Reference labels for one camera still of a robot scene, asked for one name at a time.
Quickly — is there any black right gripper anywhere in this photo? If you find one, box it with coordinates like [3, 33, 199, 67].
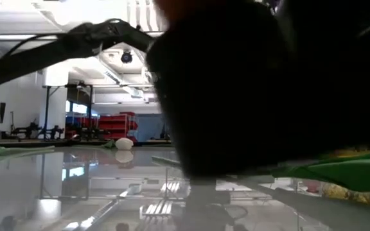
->
[145, 2, 302, 180]

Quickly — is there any purple flower broad-leaf stem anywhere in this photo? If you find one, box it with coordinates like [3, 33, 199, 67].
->
[270, 150, 370, 194]

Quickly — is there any yellow textured glass vase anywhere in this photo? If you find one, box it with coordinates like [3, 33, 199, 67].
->
[328, 146, 370, 158]

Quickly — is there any black ceiling spot lamp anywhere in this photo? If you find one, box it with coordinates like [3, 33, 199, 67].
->
[119, 50, 134, 65]

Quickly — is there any red storage shelf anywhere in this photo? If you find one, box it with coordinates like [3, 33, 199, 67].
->
[97, 111, 139, 142]

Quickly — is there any white artificial tulip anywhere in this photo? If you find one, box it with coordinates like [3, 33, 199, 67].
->
[103, 137, 134, 151]

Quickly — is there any black crossbar with light strip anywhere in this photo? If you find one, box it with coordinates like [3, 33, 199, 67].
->
[0, 31, 60, 42]

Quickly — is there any white ceiling duct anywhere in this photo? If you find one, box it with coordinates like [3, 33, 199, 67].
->
[67, 47, 155, 99]

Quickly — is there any black background rig frame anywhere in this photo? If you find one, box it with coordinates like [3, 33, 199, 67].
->
[42, 83, 94, 141]

